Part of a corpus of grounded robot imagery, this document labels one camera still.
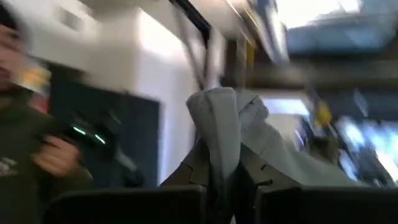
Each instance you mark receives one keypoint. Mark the grey-green garment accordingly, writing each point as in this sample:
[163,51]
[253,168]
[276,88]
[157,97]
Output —
[220,124]

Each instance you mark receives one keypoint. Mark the person's hand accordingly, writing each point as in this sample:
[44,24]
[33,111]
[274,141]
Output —
[59,157]

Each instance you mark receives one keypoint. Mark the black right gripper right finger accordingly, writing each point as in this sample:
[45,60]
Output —
[326,208]

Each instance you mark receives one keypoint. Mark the person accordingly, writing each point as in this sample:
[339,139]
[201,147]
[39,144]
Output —
[18,140]

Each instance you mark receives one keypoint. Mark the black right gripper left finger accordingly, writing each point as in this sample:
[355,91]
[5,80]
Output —
[140,208]

